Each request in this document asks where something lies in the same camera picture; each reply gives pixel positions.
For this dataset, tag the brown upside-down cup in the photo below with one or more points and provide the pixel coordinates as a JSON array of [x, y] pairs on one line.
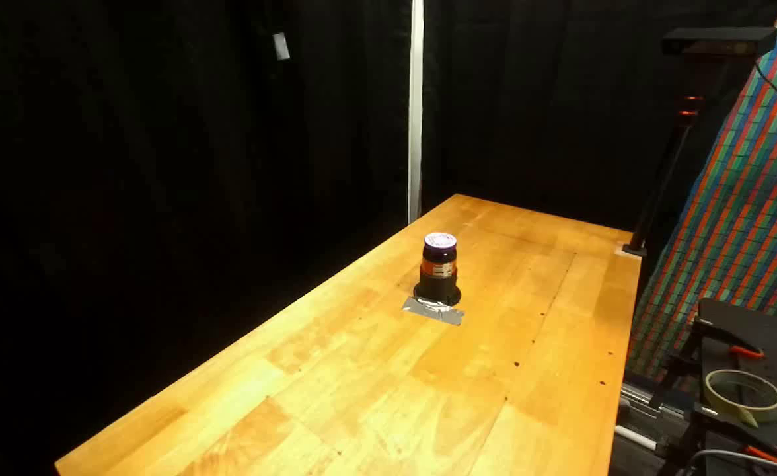
[[440, 285]]

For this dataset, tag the grey tape patch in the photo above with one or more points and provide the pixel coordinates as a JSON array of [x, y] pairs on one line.
[[444, 314]]

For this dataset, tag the white vertical pole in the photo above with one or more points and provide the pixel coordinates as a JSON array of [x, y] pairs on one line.
[[415, 107]]

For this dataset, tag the small white tag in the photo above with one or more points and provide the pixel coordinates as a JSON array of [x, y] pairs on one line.
[[281, 46]]

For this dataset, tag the black curtain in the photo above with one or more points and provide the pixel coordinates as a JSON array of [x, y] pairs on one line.
[[140, 177]]

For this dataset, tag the black stand pole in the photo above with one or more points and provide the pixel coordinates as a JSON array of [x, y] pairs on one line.
[[660, 186]]

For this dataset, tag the orange clamp on stand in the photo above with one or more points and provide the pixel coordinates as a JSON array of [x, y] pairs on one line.
[[688, 110]]

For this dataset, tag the colourful striped board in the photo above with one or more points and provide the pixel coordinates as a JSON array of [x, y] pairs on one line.
[[748, 222]]

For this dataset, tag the beige tape roll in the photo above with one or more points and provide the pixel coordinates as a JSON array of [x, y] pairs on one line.
[[715, 399]]

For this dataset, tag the black perforated plate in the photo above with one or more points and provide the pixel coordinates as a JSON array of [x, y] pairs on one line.
[[761, 333]]

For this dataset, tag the aluminium rail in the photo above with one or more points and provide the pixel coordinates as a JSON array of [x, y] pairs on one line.
[[643, 415]]

